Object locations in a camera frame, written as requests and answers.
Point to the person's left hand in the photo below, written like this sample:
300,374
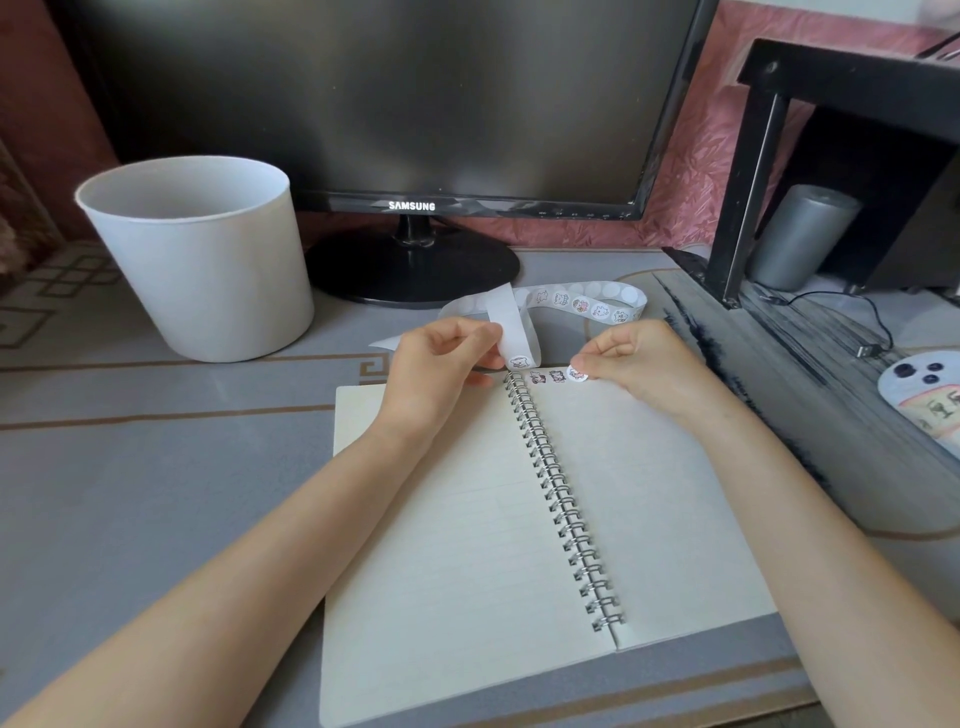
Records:
424,375

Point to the person's right hand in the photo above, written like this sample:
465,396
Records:
652,367

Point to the white sticker strip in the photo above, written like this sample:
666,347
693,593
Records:
517,330

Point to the cream spiral notebook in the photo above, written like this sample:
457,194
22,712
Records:
450,555

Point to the person's left forearm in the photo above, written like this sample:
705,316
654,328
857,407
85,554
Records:
225,600

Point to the person's right forearm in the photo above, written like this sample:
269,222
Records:
810,570

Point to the grey cylindrical speaker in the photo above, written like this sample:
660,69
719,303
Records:
802,240

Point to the black plug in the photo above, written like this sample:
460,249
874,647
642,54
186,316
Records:
868,351

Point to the white plastic waste bin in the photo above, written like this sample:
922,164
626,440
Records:
210,285

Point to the white labelled VR controller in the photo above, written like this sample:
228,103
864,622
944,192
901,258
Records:
922,397

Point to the black computer monitor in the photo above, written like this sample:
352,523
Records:
375,90

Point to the grey patterned desk mat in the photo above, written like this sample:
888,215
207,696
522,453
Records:
150,480

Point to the brown floral curtain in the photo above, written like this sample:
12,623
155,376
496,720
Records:
22,217

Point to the black shelf frame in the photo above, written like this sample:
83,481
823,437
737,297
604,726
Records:
746,202

